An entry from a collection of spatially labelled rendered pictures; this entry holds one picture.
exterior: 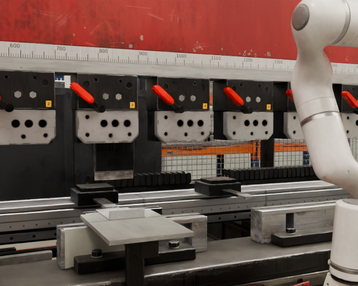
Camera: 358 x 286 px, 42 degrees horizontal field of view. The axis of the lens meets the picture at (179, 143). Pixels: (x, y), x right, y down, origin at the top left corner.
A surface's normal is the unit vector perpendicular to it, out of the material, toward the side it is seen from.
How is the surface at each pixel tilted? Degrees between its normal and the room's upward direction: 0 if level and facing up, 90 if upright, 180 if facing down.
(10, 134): 90
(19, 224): 90
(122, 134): 90
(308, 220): 90
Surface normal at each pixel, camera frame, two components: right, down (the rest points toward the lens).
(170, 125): 0.40, 0.05
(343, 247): -0.73, 0.04
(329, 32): 0.22, 0.61
